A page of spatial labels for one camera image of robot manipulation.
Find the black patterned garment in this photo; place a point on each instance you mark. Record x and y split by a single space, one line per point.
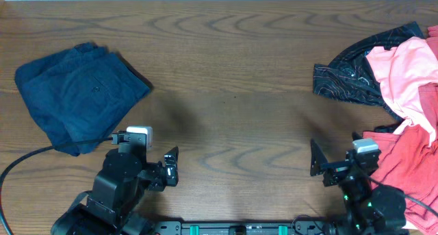
349 77

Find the navy shorts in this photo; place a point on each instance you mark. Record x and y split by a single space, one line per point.
79 94

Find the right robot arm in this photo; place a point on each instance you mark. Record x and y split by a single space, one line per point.
369 210

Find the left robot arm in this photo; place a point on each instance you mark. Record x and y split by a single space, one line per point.
117 189

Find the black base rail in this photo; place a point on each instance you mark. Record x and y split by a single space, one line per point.
301 225

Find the red coral garment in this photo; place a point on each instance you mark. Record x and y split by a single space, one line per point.
409 163

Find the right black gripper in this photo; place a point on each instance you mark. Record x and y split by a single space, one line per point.
338 169

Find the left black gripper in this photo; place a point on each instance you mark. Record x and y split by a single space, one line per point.
157 181

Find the light pink garment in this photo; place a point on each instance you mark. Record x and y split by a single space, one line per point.
400 72

